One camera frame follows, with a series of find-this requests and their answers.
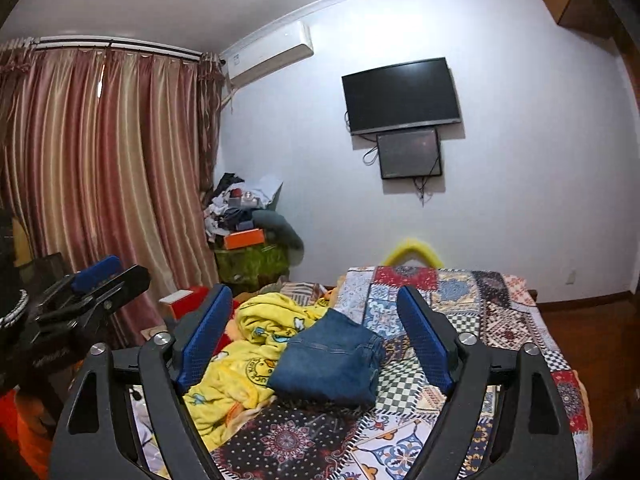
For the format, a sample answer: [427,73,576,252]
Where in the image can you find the person's left forearm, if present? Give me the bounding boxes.
[0,390,56,480]

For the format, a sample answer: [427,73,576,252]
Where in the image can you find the orange box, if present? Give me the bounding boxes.
[222,228,266,251]

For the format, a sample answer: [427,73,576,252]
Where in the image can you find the yellow curved cushion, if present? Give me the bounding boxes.
[382,236,444,267]

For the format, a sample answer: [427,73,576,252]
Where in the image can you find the small black wall screen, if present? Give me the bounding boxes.
[376,127,443,181]

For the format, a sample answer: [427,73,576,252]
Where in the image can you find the blue denim jeans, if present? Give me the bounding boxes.
[266,308,387,407]

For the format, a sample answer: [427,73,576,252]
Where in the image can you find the green covered cabinet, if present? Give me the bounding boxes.
[214,242,292,293]

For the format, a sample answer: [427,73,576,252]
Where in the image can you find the pile of clothes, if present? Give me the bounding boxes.
[202,172,283,241]

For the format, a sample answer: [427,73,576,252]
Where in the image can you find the white air conditioner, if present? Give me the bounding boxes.
[220,21,315,93]

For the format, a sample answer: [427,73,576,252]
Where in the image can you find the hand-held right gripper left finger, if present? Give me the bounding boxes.
[47,284,235,480]

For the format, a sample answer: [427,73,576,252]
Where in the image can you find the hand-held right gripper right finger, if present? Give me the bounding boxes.
[395,286,581,480]

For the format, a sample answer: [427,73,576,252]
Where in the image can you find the white curtain rail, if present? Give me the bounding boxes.
[32,35,223,63]

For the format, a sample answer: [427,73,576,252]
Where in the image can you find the yellow cartoon blanket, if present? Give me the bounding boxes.
[182,290,341,453]

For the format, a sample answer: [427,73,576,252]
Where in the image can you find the red and white box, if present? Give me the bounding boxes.
[159,285,211,321]

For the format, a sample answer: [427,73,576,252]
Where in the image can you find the striped pink curtain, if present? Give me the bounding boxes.
[0,37,226,351]

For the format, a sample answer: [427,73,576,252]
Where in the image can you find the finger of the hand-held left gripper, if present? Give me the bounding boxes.
[27,264,152,337]
[34,255,123,307]

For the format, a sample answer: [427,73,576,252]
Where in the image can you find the grey cloth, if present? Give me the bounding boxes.
[252,208,306,263]

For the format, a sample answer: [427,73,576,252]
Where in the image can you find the patchwork bedspread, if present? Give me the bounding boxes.
[125,265,593,480]

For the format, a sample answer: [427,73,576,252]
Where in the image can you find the black wall television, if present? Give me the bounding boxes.
[341,57,463,137]

